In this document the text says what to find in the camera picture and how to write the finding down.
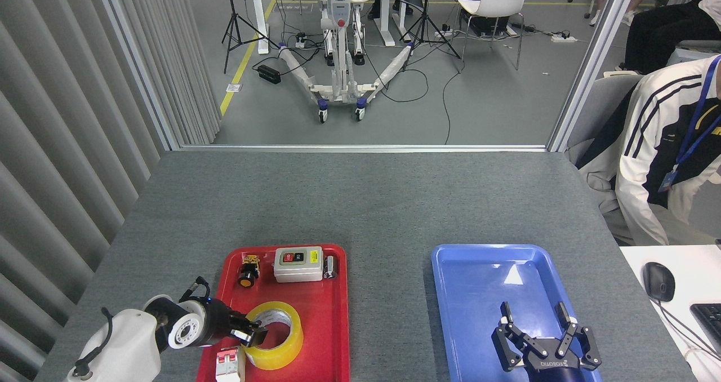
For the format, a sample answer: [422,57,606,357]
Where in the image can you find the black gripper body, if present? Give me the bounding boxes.
[203,300,248,348]
[524,341,584,382]

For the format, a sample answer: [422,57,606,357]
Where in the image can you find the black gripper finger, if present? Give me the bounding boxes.
[232,326,269,348]
[491,301,536,372]
[554,301,603,371]
[230,312,266,331]

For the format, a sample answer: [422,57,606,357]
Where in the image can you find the yellow tape roll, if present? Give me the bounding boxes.
[243,301,304,370]

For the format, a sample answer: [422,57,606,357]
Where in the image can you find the white red circuit breaker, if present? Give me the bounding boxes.
[215,347,246,382]

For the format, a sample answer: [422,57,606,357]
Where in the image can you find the yellow push button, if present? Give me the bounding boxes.
[237,254,261,288]

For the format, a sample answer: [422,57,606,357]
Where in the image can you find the blue plastic tray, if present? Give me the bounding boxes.
[431,243,603,382]

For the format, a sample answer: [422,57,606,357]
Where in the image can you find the red plastic tray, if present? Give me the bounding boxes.
[196,243,350,382]

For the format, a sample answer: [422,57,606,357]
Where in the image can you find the black computer mouse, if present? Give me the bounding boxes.
[643,262,676,303]

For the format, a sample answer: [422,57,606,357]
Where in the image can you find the black keyboard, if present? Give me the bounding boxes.
[690,303,721,352]

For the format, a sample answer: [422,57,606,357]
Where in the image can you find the white desk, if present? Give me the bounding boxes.
[620,244,721,382]

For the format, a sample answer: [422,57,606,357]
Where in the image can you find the person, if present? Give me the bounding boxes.
[579,55,721,246]
[617,0,721,73]

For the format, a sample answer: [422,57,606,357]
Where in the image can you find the grey chair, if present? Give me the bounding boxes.
[566,73,643,166]

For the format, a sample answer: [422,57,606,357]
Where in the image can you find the white stand on wheels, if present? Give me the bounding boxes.
[278,0,417,125]

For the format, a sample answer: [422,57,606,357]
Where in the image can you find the black tripod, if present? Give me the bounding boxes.
[401,0,462,73]
[221,0,281,74]

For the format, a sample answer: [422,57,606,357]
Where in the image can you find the white switch box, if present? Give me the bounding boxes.
[274,246,324,283]

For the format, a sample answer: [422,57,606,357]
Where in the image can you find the black mouse cable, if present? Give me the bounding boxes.
[656,300,721,363]

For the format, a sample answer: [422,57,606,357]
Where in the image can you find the blue lanyard with badge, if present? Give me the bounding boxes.
[658,55,721,193]

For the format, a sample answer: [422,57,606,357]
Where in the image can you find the silver frame rail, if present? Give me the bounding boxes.
[179,144,550,153]

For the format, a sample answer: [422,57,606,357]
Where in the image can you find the long black floor cable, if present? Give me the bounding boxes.
[442,61,468,145]

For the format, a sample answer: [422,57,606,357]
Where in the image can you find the silver post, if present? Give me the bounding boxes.
[548,0,643,153]

